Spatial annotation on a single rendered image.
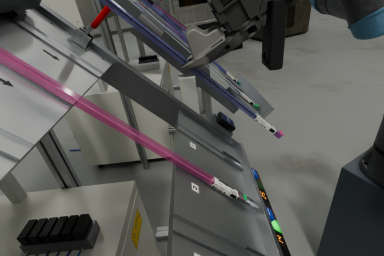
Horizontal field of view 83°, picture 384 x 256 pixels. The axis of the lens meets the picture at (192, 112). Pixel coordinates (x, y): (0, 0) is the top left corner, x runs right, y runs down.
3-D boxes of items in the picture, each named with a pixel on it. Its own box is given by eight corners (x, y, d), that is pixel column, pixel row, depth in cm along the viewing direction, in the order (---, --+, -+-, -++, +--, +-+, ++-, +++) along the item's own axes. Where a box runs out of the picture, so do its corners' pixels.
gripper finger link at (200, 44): (166, 47, 38) (210, 12, 36) (186, 74, 40) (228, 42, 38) (165, 51, 35) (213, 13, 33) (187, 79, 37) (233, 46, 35)
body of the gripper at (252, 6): (202, 1, 38) (264, -48, 35) (228, 42, 42) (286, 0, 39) (206, 4, 32) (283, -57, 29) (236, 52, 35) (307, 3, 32)
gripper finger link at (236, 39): (202, 49, 38) (244, 18, 37) (208, 58, 39) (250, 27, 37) (206, 55, 34) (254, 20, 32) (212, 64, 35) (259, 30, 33)
